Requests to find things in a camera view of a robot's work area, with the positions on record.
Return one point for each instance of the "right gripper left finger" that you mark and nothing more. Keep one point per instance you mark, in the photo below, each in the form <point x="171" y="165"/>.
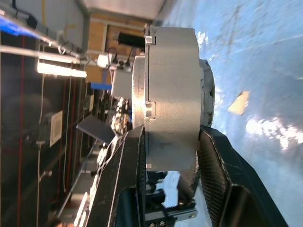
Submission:
<point x="123" y="170"/>

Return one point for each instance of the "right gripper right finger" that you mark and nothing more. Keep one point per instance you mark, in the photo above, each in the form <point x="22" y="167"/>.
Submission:
<point x="236" y="179"/>

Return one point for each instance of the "silver motor stator housing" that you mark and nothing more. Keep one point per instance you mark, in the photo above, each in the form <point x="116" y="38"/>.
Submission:
<point x="175" y="94"/>

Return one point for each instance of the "dark flat panel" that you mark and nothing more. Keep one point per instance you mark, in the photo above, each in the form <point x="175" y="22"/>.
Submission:
<point x="97" y="128"/>

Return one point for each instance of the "small paper scrap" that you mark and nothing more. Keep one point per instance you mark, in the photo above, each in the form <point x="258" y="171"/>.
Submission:
<point x="239" y="102"/>

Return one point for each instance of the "white paper sign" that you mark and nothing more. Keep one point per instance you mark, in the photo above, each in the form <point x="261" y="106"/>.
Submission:
<point x="56" y="127"/>

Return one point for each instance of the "grey metal box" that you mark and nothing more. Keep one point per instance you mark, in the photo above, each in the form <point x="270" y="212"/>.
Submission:
<point x="120" y="82"/>

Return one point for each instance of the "white power adapter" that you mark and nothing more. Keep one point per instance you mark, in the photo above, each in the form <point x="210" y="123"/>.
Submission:
<point x="104" y="61"/>

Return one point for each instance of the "fluorescent tube light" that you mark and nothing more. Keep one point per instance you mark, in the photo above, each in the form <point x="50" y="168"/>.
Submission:
<point x="61" y="69"/>

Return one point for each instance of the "black box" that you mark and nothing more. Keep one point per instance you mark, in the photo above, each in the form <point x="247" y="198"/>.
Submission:
<point x="130" y="39"/>

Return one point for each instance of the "blue foam table mat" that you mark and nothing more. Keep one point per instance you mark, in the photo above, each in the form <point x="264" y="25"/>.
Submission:
<point x="260" y="47"/>

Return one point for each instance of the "brown wooden board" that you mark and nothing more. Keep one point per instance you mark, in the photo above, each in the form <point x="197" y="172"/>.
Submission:
<point x="97" y="33"/>

